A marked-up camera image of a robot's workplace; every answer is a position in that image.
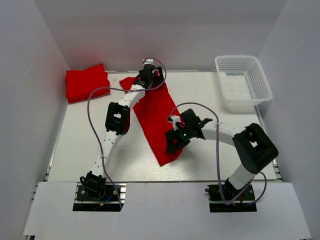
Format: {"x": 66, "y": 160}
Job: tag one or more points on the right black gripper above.
{"x": 171, "y": 136}

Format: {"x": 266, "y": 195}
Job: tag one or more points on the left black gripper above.
{"x": 159, "y": 79}

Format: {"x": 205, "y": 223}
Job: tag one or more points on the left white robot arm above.
{"x": 118, "y": 116}

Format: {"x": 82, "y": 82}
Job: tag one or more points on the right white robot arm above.
{"x": 254, "y": 148}

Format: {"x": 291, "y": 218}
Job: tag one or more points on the folded red t-shirt stack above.
{"x": 81, "y": 83}

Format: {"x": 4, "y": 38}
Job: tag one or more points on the white plastic basket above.
{"x": 242, "y": 81}

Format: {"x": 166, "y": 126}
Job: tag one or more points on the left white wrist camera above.
{"x": 148, "y": 61}

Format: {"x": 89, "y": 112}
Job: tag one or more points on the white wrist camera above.
{"x": 175, "y": 120}
{"x": 148, "y": 61}

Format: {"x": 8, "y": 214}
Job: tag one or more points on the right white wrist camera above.
{"x": 175, "y": 120}

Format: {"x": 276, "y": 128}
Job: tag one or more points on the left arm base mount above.
{"x": 94, "y": 194}

